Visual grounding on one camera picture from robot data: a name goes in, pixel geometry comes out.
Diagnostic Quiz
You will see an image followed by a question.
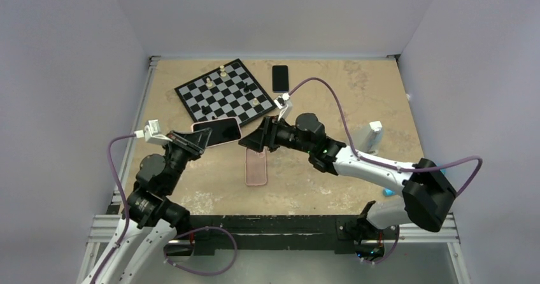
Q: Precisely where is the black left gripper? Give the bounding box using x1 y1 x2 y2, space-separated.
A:
161 127 211 193

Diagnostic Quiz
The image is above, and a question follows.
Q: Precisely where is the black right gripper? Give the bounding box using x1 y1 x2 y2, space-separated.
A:
238 115 313 154

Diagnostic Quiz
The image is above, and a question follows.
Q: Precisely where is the pink phone case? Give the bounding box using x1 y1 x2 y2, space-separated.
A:
245 148 267 187

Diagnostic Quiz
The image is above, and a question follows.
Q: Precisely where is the black bare phone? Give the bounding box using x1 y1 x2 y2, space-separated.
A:
272 65 290 93

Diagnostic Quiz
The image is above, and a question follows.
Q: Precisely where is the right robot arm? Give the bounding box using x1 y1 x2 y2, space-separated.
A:
239 113 457 238

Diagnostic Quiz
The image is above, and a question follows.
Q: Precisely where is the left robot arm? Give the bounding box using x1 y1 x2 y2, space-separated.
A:
84 120 211 283

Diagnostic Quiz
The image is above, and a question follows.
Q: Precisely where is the black chess pawn left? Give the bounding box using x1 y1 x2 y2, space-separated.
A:
202 106 211 115

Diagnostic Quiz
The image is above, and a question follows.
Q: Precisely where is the black and white chessboard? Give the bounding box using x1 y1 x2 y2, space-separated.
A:
174 59 276 127

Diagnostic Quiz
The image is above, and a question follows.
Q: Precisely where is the white chess pawn far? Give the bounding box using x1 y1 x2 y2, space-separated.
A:
220 65 227 77

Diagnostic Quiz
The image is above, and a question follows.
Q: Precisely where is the white spray bottle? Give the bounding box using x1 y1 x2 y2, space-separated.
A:
352 121 384 155

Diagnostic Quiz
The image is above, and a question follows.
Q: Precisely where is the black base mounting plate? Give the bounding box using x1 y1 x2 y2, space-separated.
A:
164 214 399 258

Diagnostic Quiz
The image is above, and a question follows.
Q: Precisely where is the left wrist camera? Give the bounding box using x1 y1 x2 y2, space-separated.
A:
143 120 172 146

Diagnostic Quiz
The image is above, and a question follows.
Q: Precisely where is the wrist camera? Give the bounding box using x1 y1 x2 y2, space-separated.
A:
143 120 172 146
274 93 293 122

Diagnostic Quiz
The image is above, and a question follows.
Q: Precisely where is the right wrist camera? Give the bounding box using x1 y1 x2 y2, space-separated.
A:
274 93 293 122

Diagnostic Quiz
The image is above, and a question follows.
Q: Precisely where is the aluminium table frame rail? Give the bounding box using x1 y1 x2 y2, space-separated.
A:
110 55 162 204

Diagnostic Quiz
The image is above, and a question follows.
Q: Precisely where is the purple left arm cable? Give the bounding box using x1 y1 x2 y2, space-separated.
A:
89 132 148 284

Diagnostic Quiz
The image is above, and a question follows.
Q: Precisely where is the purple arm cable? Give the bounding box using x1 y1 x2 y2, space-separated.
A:
89 132 148 284
288 77 483 199

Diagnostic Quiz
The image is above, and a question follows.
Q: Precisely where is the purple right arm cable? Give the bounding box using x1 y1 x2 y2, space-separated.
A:
288 77 483 199

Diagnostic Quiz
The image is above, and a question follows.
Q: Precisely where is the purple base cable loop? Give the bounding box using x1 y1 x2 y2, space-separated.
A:
162 225 236 276

